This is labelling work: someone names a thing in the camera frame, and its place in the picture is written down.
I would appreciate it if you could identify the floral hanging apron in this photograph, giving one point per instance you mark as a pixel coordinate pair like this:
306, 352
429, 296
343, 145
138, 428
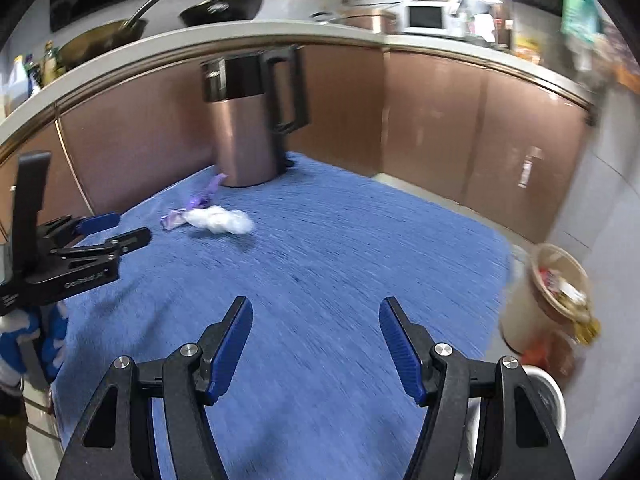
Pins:
626, 67

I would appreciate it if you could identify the blue towel mat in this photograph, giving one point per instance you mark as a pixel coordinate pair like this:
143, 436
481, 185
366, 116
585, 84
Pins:
316, 394

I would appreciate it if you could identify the white microwave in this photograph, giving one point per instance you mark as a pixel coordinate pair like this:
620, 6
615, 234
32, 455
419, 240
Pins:
426, 18

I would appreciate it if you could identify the copper black electric kettle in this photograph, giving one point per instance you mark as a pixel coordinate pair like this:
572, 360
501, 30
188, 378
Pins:
250, 133

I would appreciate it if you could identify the brown sauce bottle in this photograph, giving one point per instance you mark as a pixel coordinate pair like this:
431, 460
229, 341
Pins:
49, 63

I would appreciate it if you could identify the long purple twisted wrapper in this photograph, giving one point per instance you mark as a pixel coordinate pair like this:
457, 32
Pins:
204, 199

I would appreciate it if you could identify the yellow food package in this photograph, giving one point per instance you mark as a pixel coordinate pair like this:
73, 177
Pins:
527, 49

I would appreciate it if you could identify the white rimmed trash can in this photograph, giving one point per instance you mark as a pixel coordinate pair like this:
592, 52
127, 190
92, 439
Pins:
551, 396

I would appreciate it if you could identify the copper rice cooker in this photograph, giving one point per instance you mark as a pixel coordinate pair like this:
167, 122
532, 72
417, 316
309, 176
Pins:
377, 20

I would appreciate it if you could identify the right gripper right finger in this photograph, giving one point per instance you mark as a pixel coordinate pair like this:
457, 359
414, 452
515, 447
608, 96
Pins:
516, 438

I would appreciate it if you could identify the green plastic bag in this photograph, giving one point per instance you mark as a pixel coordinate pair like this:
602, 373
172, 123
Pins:
581, 20

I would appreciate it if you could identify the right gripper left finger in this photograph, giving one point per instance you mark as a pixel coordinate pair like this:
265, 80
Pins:
114, 438

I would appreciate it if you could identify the white detergent jug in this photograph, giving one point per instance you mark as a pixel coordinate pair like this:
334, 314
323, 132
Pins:
16, 91

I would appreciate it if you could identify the brown kitchen cabinets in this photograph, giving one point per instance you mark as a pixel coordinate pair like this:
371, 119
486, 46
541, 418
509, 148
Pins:
493, 142

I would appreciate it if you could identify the brass wok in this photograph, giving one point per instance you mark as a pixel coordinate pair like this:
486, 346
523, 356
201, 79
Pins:
104, 38

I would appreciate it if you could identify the black frying pan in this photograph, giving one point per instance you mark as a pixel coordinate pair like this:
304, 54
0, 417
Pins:
220, 11

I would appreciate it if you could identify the beige trash bin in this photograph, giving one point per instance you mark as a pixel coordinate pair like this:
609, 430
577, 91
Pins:
534, 310

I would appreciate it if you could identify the white plastic bag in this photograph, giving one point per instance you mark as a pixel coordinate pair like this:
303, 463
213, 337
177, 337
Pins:
218, 220

